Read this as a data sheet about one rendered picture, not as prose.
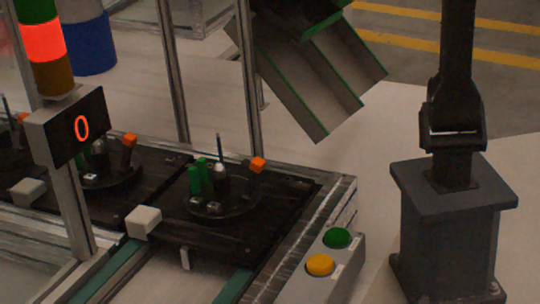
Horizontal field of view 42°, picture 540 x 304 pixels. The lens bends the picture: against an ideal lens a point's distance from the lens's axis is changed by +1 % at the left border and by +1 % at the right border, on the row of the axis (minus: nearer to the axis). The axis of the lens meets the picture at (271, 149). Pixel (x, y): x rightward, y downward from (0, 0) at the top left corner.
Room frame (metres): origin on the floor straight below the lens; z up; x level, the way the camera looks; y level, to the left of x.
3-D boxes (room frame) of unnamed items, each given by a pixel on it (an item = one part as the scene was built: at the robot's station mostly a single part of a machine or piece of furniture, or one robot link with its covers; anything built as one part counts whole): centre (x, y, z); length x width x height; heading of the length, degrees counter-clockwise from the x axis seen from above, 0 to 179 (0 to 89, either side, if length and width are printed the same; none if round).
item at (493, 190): (0.88, -0.26, 0.96); 0.15 x 0.15 x 0.20; 7
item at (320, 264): (0.82, -0.06, 0.96); 0.04 x 0.04 x 0.02
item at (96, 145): (1.12, 0.31, 1.01); 0.24 x 0.24 x 0.13; 61
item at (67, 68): (0.89, 0.28, 1.28); 0.05 x 0.05 x 0.05
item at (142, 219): (0.96, 0.22, 0.97); 0.05 x 0.05 x 0.04; 61
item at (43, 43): (0.89, 0.28, 1.33); 0.05 x 0.05 x 0.05
